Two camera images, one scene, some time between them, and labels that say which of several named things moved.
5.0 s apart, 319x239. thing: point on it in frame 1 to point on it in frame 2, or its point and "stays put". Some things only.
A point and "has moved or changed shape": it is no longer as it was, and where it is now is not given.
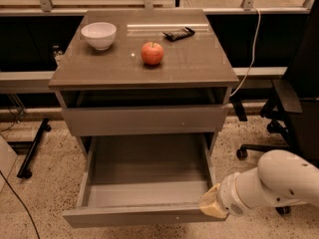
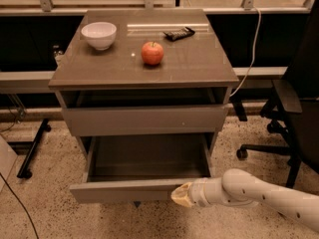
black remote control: x=178 y=34 stays put
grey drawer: x=138 y=180 has moved or changed shape
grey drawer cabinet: x=144 y=72 stays put
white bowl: x=101 y=35 stays put
